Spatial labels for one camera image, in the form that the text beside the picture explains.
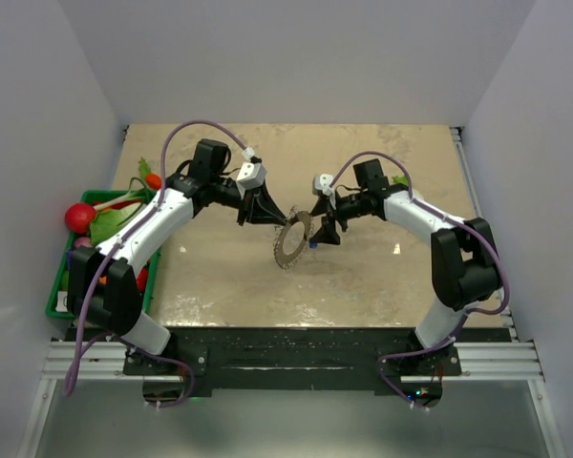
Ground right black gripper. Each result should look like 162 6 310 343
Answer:
310 191 369 245

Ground metal disc with keyrings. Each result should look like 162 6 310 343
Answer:
273 206 313 270

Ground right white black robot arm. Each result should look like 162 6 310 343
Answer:
311 159 505 375

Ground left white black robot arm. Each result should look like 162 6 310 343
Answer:
67 138 287 374

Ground white toy vegetable green leaves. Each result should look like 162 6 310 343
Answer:
392 176 410 186

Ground orange toy carrot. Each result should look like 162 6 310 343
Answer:
138 157 162 190

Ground red toy pepper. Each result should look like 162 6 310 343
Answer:
136 267 149 293

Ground toy bok choy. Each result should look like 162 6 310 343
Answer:
88 177 155 246

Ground pink toy onion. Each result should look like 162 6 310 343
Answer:
74 237 93 248

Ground red toy radish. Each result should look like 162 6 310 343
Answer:
64 202 96 235

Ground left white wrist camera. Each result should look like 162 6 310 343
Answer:
236 161 266 196

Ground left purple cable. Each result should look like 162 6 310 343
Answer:
62 118 259 398

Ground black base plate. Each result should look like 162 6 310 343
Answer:
64 326 477 402

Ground aluminium rail frame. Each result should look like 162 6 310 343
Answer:
16 342 184 457

